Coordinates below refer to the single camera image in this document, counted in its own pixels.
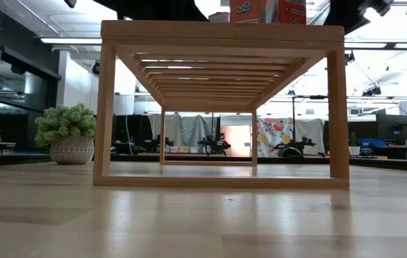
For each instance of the orange cereal box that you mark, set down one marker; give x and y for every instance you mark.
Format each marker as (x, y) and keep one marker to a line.
(292, 11)
(244, 10)

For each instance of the black background robot arm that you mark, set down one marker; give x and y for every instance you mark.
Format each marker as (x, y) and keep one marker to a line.
(155, 143)
(214, 145)
(293, 147)

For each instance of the slatted wooden shelf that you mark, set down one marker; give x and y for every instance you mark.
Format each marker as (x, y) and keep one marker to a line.
(221, 34)

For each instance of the black ceiling spotlight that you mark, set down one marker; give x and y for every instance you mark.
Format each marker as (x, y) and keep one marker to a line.
(373, 91)
(349, 57)

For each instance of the black metal cloth rack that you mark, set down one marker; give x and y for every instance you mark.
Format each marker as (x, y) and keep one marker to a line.
(318, 97)

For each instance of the ceiling strip light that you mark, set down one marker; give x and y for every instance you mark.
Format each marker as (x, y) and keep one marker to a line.
(71, 41)

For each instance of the light grey hanging cloth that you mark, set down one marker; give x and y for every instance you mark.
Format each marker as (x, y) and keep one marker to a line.
(171, 127)

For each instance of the black monitor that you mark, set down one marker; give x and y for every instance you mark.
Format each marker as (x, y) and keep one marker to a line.
(386, 125)

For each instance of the plain white hanging cloth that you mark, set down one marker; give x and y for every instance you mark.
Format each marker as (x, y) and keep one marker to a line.
(311, 130)

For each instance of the blue bin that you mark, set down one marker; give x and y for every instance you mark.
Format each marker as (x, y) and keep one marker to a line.
(372, 142)

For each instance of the small cactus white pot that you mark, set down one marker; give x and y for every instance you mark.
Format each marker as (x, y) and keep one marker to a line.
(354, 148)

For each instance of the colourful floral hanging cloth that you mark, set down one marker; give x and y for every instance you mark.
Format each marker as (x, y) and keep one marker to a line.
(275, 134)

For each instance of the small pale background boxes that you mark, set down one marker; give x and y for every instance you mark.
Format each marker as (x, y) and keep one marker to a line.
(183, 149)

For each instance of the bushy green plant patterned pot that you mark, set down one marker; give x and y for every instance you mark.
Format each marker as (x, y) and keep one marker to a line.
(69, 136)

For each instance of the black ceiling camera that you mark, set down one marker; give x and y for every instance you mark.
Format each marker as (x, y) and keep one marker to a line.
(96, 68)

